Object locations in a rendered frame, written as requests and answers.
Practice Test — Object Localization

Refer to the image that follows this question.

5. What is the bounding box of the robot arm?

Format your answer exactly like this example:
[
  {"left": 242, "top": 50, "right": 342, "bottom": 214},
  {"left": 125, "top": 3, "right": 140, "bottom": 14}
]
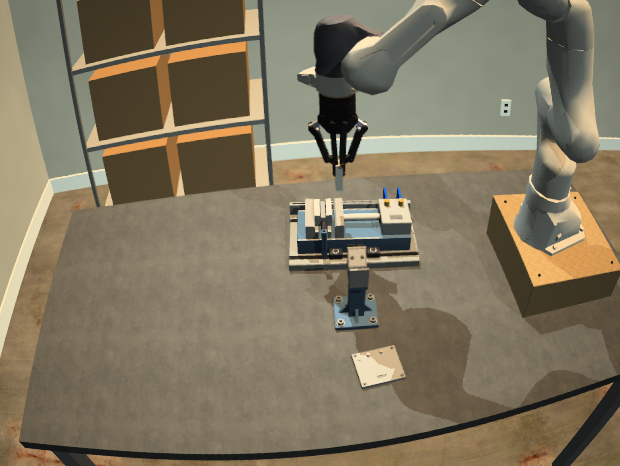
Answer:
[{"left": 297, "top": 0, "right": 600, "bottom": 256}]

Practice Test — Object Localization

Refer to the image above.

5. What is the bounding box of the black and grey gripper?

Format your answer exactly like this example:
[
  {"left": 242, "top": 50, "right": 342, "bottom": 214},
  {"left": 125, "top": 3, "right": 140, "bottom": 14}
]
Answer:
[{"left": 308, "top": 92, "right": 368, "bottom": 191}]

